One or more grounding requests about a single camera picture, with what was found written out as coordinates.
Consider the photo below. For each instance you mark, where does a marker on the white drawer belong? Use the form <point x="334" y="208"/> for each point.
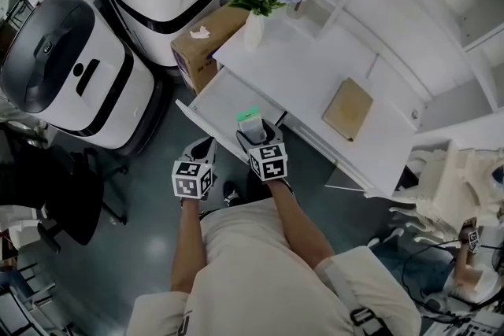
<point x="220" y="102"/>

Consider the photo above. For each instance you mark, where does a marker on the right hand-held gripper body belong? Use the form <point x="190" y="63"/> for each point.
<point x="267" y="163"/>

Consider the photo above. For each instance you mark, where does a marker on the brown cardboard box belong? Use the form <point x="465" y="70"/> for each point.
<point x="204" y="51"/>

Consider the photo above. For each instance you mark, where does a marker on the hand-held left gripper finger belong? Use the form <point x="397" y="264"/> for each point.
<point x="210" y="155"/>
<point x="188" y="153"/>

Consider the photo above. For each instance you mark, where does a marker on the crumpled white tissue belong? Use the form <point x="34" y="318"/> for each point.
<point x="200" y="32"/>

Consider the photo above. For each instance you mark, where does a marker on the white desk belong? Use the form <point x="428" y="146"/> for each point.
<point x="307" y="67"/>

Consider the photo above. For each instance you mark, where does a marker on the person's right forearm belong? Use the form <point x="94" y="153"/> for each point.
<point x="303" y="232"/>

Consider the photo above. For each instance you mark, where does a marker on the white ornate carved table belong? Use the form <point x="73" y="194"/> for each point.
<point x="449" y="185"/>

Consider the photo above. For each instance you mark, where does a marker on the metal rack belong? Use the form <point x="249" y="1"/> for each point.
<point x="23" y="303"/>

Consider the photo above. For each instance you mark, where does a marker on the person's left forearm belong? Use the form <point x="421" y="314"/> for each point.
<point x="189" y="248"/>

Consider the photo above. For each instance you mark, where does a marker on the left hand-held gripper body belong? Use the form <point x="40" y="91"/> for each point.
<point x="189" y="181"/>

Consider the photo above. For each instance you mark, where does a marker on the person's white shirt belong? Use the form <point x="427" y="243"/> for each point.
<point x="256" y="279"/>

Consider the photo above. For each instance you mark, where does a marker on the white ribbed vase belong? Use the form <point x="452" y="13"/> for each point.
<point x="254" y="31"/>

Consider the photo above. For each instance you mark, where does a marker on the white service robot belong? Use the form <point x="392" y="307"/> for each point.
<point x="78" y="82"/>
<point x="157" y="0"/>

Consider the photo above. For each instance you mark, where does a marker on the small green packet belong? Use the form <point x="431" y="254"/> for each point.
<point x="252" y="128"/>

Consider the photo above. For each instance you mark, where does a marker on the white shelf hutch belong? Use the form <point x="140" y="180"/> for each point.
<point x="413" y="31"/>

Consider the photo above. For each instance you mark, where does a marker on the black office chair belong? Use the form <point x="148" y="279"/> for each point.
<point x="63" y="185"/>

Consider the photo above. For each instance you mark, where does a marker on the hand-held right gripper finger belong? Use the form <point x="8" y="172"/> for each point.
<point x="275" y="135"/>
<point x="244" y="145"/>

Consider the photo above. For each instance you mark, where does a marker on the person's black shoe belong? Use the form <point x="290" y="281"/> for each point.
<point x="231" y="194"/>

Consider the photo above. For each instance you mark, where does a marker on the small brown diffuser bottle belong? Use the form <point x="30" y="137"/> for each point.
<point x="296" y="8"/>

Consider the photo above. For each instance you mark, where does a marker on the tan flat book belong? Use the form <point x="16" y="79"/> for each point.
<point x="348" y="108"/>

